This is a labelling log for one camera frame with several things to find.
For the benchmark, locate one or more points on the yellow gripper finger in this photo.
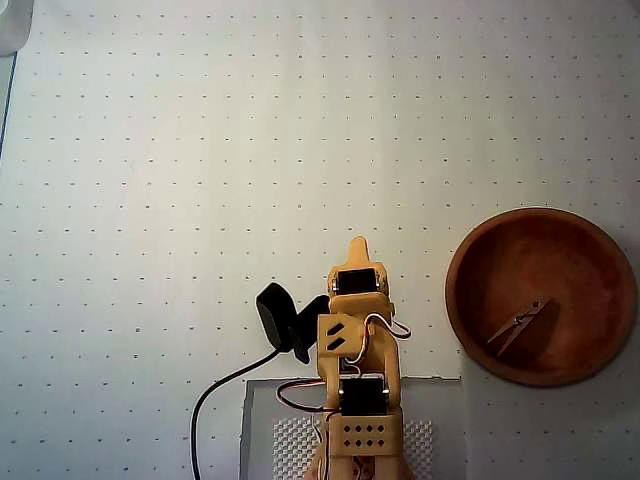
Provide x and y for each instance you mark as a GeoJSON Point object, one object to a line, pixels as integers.
{"type": "Point", "coordinates": [359, 252]}

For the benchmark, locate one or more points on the yellow gripper body with servo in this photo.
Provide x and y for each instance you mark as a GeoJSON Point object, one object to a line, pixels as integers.
{"type": "Point", "coordinates": [356, 302]}

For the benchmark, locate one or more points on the wooden clothespin with metal spring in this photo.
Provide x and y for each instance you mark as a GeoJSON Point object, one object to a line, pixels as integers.
{"type": "Point", "coordinates": [520, 325]}

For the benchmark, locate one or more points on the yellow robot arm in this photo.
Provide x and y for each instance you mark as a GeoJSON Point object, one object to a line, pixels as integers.
{"type": "Point", "coordinates": [365, 445]}

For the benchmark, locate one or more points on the round brown wooden bowl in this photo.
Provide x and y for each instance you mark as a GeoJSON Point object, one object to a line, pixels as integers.
{"type": "Point", "coordinates": [575, 260]}

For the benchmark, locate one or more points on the white textured anti-slip mat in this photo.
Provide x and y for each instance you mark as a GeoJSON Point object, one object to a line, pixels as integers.
{"type": "Point", "coordinates": [417, 445]}

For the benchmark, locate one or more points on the white dotted paper mat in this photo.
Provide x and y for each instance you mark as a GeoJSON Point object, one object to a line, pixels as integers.
{"type": "Point", "coordinates": [150, 200]}

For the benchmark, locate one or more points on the white plastic object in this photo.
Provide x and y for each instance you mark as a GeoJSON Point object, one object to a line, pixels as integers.
{"type": "Point", "coordinates": [10, 25]}

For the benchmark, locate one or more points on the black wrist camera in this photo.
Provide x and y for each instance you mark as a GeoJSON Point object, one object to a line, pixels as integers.
{"type": "Point", "coordinates": [275, 315]}

